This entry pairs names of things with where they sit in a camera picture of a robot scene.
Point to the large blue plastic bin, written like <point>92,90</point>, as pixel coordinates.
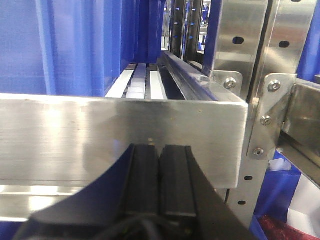
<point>75,47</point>

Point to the steel shelf upright post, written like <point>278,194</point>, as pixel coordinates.
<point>254,38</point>

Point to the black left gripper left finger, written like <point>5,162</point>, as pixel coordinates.
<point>121,204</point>

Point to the dark red cloth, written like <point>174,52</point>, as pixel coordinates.
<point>277,230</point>

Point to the steel corner bracket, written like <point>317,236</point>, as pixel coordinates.
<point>271,111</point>

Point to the stainless steel shelf front rail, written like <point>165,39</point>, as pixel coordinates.
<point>52,146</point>

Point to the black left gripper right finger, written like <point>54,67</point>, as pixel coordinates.
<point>189,201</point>

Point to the blue bin lower right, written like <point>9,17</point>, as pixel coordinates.
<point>288,196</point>

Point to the white roller track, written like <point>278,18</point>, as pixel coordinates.
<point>138,81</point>

